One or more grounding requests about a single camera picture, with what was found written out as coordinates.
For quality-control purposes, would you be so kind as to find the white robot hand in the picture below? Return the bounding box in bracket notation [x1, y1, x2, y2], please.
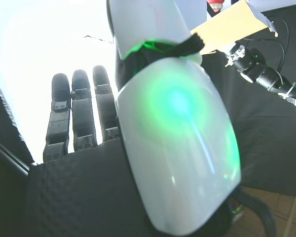
[27, 0, 243, 237]

